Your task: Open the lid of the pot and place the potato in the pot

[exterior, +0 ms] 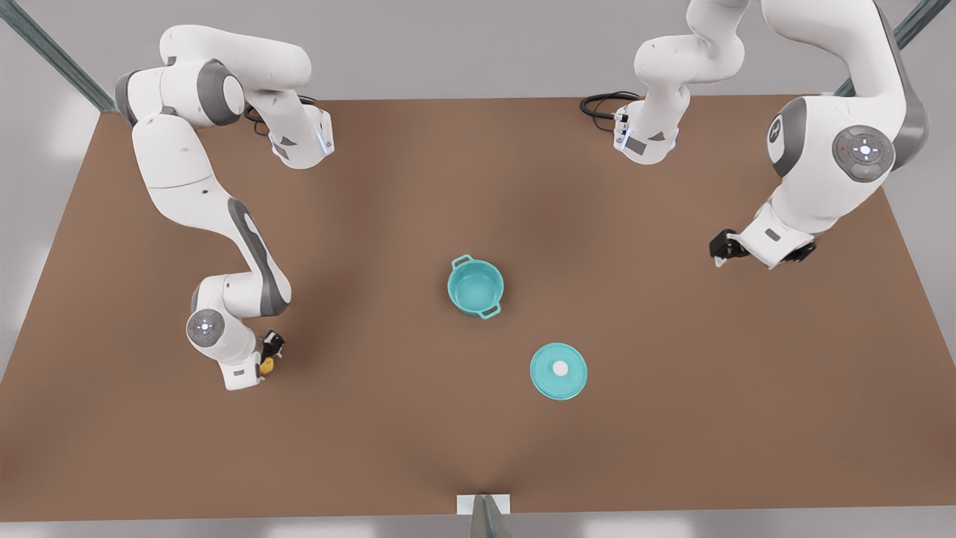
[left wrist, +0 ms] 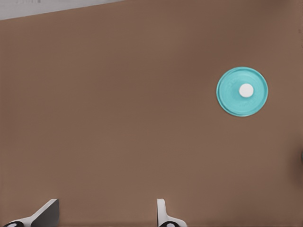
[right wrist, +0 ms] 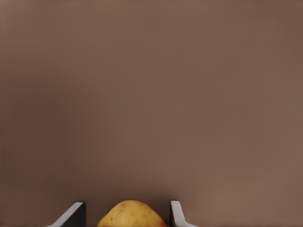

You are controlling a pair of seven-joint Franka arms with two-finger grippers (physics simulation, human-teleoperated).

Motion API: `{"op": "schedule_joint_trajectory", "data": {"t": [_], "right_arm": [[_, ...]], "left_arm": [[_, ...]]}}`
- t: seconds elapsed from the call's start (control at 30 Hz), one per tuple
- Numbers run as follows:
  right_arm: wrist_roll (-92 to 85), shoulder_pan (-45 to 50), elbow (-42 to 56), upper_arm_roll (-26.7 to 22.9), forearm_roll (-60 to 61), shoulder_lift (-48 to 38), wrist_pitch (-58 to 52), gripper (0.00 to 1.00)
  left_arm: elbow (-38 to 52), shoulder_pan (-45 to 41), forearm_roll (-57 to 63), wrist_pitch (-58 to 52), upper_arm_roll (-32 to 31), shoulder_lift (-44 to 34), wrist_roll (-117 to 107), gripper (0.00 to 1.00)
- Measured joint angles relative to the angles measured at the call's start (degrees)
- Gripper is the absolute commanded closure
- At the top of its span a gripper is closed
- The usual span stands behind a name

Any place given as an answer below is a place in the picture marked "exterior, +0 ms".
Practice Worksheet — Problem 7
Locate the teal pot lid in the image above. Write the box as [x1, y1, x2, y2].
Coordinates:
[530, 342, 589, 401]

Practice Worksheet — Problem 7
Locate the silver frame post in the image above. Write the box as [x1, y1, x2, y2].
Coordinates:
[834, 0, 953, 98]
[457, 494, 512, 538]
[0, 0, 117, 114]

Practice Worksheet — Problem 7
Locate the teal pot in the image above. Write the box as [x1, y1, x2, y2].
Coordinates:
[447, 254, 505, 321]

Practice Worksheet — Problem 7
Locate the black cable loop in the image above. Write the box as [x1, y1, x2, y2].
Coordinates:
[580, 91, 643, 133]
[244, 95, 318, 137]

